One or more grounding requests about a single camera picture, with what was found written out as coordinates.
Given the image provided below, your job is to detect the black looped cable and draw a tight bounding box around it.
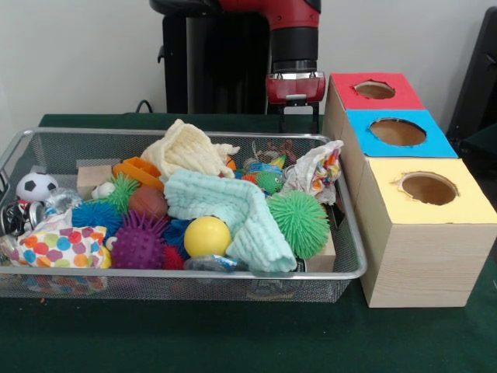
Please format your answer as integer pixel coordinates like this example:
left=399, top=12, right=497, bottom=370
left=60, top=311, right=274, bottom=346
left=134, top=99, right=168, bottom=114

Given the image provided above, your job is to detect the plain green spiky ball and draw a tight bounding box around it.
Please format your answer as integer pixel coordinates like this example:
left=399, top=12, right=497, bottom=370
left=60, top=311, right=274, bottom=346
left=266, top=190, right=331, bottom=260

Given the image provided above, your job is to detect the mint green waffle cloth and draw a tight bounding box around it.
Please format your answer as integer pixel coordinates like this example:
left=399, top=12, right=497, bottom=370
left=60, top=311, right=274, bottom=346
left=163, top=169, right=298, bottom=274

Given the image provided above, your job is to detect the dark green tablecloth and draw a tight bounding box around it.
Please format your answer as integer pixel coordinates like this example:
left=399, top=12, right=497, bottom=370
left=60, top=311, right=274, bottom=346
left=0, top=112, right=497, bottom=373

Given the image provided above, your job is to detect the clear mesh bin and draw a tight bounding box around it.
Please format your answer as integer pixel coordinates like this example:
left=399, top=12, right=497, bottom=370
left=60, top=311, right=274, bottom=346
left=0, top=127, right=368, bottom=303

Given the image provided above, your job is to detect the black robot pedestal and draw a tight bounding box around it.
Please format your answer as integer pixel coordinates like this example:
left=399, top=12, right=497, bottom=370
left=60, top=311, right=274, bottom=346
left=149, top=0, right=283, bottom=115

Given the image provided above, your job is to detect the plain blue spiky ball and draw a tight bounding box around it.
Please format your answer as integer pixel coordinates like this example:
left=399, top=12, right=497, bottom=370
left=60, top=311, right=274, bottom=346
left=71, top=200, right=123, bottom=235

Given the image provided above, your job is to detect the brown toy football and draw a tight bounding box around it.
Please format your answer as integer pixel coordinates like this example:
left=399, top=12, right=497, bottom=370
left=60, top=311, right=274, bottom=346
left=127, top=185, right=169, bottom=219

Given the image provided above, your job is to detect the wooden box with three holes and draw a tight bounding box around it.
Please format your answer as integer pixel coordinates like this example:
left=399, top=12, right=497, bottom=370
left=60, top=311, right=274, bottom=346
left=320, top=71, right=497, bottom=309

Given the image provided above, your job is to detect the smooth yellow ball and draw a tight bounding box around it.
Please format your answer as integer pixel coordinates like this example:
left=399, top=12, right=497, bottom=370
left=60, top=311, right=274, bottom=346
left=183, top=216, right=233, bottom=258

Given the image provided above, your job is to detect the black upright panel stand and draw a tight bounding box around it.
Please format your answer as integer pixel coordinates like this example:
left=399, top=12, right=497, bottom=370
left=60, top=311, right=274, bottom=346
left=446, top=5, right=497, bottom=183

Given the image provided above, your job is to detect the purple spiky toy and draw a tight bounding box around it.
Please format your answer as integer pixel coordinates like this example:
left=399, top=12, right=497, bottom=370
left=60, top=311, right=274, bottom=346
left=110, top=211, right=169, bottom=270

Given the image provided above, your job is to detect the tiger plush toy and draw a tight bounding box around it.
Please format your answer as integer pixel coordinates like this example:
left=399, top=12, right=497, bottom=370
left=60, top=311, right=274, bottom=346
left=266, top=139, right=297, bottom=156

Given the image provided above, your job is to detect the multicoloured patterned cloth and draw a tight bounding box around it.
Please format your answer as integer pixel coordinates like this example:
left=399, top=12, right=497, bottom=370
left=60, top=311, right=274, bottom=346
left=7, top=209, right=112, bottom=269

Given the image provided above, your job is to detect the small soccer ball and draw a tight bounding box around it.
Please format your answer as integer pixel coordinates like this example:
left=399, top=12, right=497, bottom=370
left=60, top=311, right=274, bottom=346
left=16, top=172, right=59, bottom=203

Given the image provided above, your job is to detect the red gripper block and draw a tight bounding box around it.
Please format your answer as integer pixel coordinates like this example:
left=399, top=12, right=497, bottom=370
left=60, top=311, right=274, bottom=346
left=266, top=71, right=327, bottom=134

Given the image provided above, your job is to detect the green spiky ball with eyes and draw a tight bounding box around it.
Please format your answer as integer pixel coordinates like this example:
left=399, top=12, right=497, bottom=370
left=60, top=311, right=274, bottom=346
left=92, top=173, right=140, bottom=213

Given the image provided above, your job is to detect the cream waffle cloth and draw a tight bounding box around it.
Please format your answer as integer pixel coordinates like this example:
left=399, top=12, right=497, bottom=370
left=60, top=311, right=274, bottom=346
left=140, top=118, right=242, bottom=182

